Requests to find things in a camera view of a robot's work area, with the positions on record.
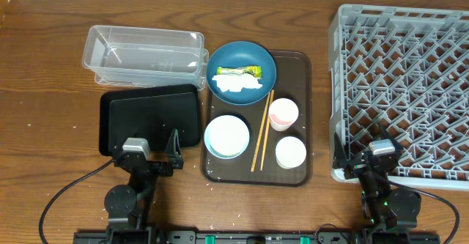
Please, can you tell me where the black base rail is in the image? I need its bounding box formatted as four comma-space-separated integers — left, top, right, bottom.
72, 230, 440, 244

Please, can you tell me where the green snack wrapper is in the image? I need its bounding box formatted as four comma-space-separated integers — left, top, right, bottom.
216, 65, 262, 78

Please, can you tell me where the white napkin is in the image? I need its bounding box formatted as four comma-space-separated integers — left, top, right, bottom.
213, 74, 262, 92

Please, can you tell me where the white paper cup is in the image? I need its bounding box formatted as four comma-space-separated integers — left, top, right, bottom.
275, 136, 307, 169

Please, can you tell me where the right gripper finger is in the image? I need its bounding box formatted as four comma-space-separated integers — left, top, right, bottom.
379, 125, 403, 151
332, 133, 348, 169

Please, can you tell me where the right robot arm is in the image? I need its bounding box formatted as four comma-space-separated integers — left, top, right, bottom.
333, 126, 421, 243

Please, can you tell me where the clear plastic bin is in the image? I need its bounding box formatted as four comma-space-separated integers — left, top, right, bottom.
82, 25, 209, 90

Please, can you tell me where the brown serving tray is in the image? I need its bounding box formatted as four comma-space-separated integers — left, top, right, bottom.
200, 51, 312, 187

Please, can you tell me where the dark blue plate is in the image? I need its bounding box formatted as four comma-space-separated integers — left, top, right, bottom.
206, 41, 277, 106

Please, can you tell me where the grey dishwasher rack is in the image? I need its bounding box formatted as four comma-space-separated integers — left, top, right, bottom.
328, 4, 468, 191

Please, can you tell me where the black rectangular bin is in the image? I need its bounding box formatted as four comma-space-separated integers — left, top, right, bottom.
99, 84, 202, 156

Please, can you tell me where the light blue rice bowl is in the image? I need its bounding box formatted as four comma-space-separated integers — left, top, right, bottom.
204, 115, 250, 160

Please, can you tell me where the pink stained paper cup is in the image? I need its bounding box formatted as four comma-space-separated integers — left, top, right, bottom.
268, 98, 299, 132

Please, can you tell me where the right wooden chopstick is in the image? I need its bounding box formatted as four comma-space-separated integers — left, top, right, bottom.
260, 89, 275, 171

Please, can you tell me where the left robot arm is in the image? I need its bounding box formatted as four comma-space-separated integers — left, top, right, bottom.
104, 129, 184, 244

